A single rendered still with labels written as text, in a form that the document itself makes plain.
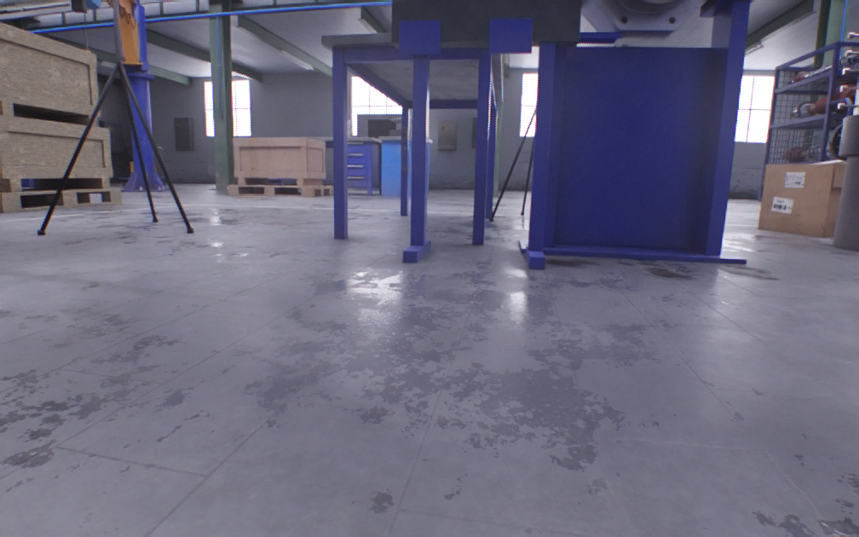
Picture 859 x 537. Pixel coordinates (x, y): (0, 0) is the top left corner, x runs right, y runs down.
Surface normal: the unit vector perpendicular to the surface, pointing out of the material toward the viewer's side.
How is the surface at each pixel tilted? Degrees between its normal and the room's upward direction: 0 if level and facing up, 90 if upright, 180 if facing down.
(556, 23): 90
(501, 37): 90
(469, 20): 90
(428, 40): 90
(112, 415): 0
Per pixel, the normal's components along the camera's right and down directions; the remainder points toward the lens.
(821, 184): -0.97, 0.03
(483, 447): 0.02, -0.98
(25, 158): 1.00, 0.04
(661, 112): -0.16, 0.18
